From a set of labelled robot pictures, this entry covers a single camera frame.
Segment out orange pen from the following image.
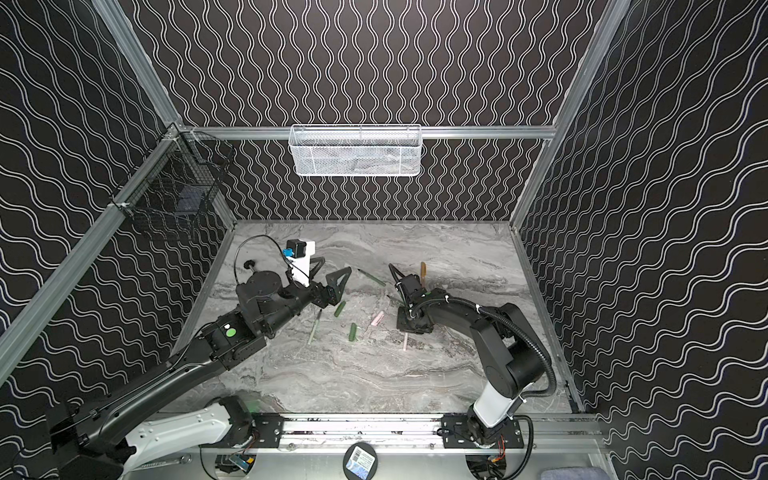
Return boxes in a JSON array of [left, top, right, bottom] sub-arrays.
[[419, 261, 427, 288]]

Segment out light green pen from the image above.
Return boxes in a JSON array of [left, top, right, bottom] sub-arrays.
[[307, 310, 323, 345]]

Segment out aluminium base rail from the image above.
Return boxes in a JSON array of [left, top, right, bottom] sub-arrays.
[[236, 413, 603, 455]]

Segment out white wire mesh basket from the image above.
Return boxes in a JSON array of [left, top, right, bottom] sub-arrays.
[[288, 124, 424, 177]]

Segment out round black labelled disc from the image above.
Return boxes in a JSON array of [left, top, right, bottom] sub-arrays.
[[343, 442, 379, 480]]

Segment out green pen cap upper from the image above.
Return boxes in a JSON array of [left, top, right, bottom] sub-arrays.
[[334, 301, 346, 318]]

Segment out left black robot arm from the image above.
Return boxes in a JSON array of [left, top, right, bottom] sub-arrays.
[[46, 267, 352, 479]]

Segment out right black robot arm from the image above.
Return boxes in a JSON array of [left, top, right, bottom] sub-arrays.
[[391, 266, 557, 446]]

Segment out dark green pen upper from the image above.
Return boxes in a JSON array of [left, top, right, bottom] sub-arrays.
[[357, 268, 387, 287]]

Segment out black wire basket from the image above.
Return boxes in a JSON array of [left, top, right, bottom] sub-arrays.
[[117, 124, 235, 242]]

